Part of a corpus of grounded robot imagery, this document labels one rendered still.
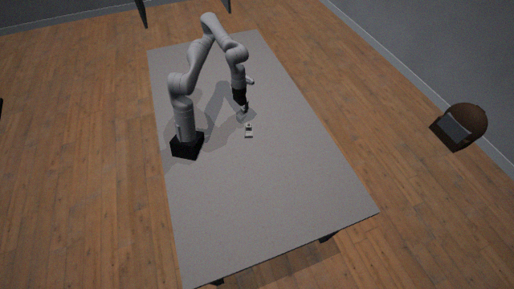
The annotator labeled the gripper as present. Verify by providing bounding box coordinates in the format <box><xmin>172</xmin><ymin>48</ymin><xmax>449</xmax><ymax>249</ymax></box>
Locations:
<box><xmin>231</xmin><ymin>73</ymin><xmax>255</xmax><ymax>111</ymax></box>

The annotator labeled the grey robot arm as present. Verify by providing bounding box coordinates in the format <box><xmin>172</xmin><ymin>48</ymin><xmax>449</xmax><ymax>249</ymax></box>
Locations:
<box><xmin>167</xmin><ymin>12</ymin><xmax>249</xmax><ymax>142</ymax></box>

